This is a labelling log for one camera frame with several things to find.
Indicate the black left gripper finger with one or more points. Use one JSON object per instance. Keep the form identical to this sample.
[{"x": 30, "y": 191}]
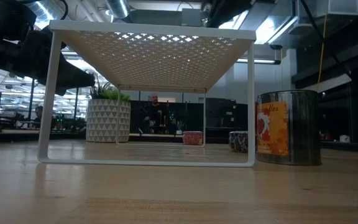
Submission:
[{"x": 73, "y": 79}]

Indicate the small purple patterned candle holder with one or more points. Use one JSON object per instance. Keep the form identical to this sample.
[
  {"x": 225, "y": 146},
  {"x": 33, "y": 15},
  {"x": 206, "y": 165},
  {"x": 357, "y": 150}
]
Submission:
[{"x": 238, "y": 141}]

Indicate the small red patterned candle holder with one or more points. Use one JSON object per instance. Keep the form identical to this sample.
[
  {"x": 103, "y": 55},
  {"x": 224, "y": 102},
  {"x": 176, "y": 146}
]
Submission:
[{"x": 193, "y": 138}]

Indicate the silver tin candle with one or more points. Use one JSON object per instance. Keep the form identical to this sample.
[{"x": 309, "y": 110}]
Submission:
[{"x": 300, "y": 127}]

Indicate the person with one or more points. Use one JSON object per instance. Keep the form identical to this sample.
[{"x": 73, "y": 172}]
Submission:
[
  {"x": 155, "y": 115},
  {"x": 38, "y": 113}
]

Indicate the succulent in triangle-patterned pot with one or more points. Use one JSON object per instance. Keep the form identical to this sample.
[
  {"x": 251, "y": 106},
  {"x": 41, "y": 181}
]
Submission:
[{"x": 104, "y": 121}]

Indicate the white perforated metal shelf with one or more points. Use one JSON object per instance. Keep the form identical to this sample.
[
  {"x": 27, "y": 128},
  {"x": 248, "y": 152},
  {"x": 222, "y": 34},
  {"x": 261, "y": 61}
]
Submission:
[{"x": 154, "y": 28}]

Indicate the black cabinet row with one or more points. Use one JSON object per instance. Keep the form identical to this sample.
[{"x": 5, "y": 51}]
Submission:
[{"x": 222, "y": 115}]

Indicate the small potted plant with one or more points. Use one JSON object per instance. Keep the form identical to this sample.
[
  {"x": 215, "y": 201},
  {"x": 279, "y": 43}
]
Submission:
[{"x": 180, "y": 128}]

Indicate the white cup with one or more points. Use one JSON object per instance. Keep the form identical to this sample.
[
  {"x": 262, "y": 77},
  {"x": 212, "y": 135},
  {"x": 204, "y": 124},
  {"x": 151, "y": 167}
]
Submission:
[{"x": 345, "y": 138}]

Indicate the silver ventilation duct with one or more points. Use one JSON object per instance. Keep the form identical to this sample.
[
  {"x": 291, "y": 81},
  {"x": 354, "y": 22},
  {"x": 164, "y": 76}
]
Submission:
[{"x": 118, "y": 7}]

